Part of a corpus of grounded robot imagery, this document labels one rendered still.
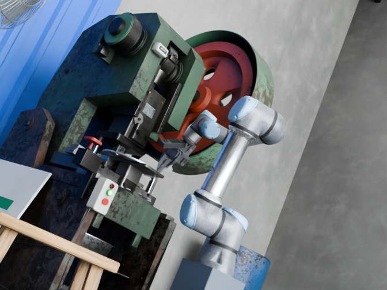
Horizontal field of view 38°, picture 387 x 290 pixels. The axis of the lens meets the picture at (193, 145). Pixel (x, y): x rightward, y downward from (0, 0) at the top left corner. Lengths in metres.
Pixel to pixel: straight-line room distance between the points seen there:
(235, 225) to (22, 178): 1.06
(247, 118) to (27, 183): 1.08
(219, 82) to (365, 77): 3.54
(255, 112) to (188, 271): 0.63
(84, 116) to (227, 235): 1.06
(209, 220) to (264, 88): 1.04
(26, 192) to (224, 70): 1.26
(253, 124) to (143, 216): 0.79
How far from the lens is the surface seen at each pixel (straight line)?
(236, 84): 3.02
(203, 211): 2.05
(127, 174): 2.57
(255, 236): 5.81
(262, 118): 2.08
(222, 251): 2.10
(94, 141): 2.32
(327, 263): 5.68
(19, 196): 2.61
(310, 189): 6.04
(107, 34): 2.74
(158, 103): 2.78
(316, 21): 6.33
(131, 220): 2.56
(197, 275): 2.07
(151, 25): 2.76
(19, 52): 3.71
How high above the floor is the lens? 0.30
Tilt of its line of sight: 15 degrees up
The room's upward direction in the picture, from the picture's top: 23 degrees clockwise
